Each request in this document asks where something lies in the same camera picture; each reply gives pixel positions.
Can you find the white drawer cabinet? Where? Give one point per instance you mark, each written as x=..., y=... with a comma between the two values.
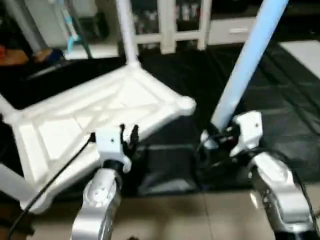
x=232, y=30
x=170, y=25

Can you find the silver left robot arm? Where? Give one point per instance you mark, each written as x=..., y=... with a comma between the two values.
x=97, y=205

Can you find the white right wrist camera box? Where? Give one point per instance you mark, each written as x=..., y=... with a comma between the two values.
x=247, y=130

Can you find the light blue hanger hook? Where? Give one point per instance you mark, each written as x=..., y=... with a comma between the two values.
x=71, y=30

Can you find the black work mat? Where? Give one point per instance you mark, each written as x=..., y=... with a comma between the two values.
x=280, y=90

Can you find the white plastic table top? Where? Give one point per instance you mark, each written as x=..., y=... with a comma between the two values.
x=90, y=110

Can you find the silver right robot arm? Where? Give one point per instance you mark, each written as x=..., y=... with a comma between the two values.
x=280, y=190

